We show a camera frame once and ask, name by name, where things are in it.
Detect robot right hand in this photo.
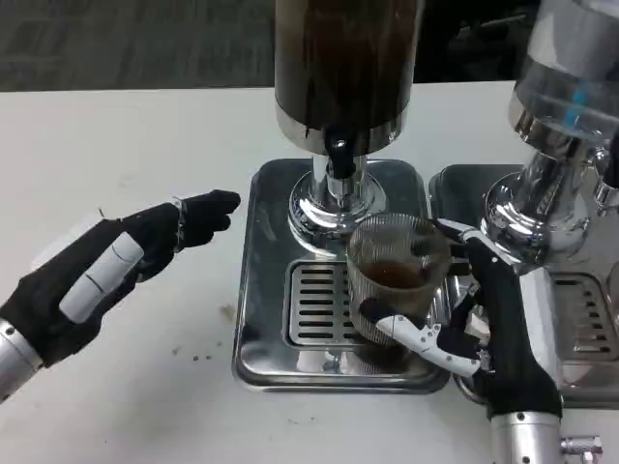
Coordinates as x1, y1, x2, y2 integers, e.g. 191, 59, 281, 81
360, 217, 565, 421

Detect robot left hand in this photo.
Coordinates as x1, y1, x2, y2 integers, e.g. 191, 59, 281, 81
0, 189, 242, 368

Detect clear ribbed glass cup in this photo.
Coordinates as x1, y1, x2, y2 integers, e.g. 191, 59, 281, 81
345, 214, 454, 347

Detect steel slotted tray grid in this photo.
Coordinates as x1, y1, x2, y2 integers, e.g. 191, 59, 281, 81
288, 260, 360, 347
550, 273, 616, 360

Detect steel drip tray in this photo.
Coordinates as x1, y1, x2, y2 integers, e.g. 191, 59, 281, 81
428, 163, 619, 408
231, 158, 454, 393

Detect black dispenser tap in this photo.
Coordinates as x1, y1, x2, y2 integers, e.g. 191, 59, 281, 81
593, 144, 619, 217
323, 126, 359, 179

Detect clear drink dispenser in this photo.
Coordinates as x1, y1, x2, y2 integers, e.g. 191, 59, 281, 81
481, 0, 619, 266

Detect dark drink dispenser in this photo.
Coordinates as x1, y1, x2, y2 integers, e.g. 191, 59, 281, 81
273, 0, 420, 247

